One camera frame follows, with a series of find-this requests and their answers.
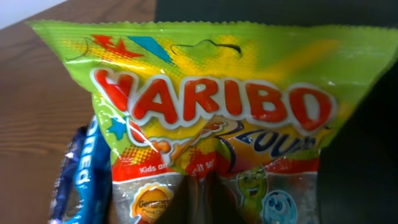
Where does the Haribo gummy worms bag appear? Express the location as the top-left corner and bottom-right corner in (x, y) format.
(30, 20), (397, 223)

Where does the blue Oreo cookie pack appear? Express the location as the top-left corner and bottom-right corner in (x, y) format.
(48, 116), (111, 224)

